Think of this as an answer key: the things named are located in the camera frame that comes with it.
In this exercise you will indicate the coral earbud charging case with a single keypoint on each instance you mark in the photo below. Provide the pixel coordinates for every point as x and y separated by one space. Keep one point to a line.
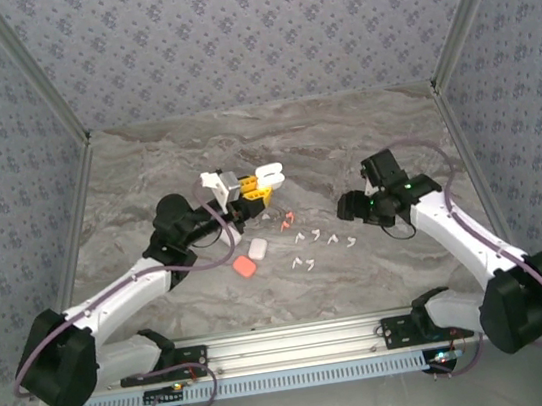
245 267

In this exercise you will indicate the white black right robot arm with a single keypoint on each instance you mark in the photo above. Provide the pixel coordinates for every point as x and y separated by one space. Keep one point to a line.
457 232

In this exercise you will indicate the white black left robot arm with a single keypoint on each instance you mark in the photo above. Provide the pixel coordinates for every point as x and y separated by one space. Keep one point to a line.
122 292

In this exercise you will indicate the aluminium table edge bar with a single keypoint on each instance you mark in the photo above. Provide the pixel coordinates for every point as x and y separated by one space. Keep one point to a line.
76 215
465 150

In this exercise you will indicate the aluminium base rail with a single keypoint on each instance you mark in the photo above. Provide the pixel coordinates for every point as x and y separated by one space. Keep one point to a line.
291 344

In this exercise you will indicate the black bracket with circuit board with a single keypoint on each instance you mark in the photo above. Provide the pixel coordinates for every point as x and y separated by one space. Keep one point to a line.
165 399
439 361

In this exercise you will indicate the aluminium frame corner post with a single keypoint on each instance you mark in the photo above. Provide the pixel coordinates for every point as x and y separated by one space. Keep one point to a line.
467 9
32 70

